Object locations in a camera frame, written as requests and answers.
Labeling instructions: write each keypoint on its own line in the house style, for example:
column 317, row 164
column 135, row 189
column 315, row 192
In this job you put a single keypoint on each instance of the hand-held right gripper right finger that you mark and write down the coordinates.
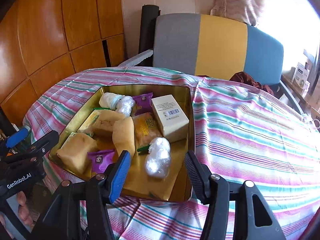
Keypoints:
column 197, row 180

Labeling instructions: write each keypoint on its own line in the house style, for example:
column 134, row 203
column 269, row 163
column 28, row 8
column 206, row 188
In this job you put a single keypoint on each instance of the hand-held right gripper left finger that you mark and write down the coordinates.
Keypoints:
column 120, row 177

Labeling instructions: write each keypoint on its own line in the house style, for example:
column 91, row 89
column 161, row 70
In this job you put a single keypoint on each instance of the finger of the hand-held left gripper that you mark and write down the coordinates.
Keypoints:
column 17, row 136
column 40, row 146

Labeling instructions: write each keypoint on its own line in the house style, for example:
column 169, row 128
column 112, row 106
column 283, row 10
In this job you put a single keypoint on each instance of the purple snack packet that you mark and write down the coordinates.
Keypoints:
column 100, row 161
column 142, row 102

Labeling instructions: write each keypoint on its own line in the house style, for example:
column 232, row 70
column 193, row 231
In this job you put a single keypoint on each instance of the yellow sponge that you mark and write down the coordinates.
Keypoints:
column 77, row 152
column 107, row 123
column 123, row 137

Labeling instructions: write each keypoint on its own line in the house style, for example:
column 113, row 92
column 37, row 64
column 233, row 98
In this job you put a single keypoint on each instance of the yellow green snack packet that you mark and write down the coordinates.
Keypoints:
column 88, row 122
column 147, row 130

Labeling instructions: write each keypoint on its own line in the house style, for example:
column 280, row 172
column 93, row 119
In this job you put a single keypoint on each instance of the beige carton box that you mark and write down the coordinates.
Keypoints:
column 170, row 120

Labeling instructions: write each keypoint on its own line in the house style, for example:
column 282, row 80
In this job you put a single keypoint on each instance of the white roll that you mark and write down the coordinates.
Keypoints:
column 107, row 100

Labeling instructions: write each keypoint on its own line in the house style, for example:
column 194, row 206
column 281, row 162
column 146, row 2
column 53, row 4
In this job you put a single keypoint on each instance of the golden tin box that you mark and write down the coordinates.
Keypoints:
column 125, row 90

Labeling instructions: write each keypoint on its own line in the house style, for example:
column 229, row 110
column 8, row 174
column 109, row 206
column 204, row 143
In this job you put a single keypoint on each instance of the person's left hand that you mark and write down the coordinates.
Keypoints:
column 22, row 210

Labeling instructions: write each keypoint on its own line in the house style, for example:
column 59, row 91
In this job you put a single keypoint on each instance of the striped tablecloth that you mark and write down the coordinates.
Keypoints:
column 250, row 142

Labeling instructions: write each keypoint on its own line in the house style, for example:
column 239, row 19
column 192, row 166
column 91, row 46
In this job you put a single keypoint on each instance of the wooden wardrobe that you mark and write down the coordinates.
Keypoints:
column 50, row 30

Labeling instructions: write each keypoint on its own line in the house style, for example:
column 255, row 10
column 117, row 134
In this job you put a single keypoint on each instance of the dark red cloth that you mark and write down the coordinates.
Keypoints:
column 247, row 80

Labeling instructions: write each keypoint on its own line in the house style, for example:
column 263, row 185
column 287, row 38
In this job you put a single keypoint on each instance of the wooden side table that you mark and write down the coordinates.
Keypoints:
column 295, row 87

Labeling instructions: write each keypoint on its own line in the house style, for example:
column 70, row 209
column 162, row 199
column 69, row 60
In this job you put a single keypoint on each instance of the grey yellow blue chair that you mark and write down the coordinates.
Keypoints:
column 220, row 47

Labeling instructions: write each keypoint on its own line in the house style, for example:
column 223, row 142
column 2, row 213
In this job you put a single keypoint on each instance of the white carton box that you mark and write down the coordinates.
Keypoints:
column 301, row 76

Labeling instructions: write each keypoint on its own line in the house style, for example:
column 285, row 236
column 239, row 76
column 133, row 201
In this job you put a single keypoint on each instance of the black rolled mat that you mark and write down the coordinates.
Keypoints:
column 147, row 30

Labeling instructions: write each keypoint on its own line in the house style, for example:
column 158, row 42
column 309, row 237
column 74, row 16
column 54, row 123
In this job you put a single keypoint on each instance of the bright window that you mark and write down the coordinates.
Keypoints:
column 287, row 30

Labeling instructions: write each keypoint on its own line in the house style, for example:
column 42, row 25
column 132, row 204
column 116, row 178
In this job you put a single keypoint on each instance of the pink patterned curtain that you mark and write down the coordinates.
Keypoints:
column 237, row 2

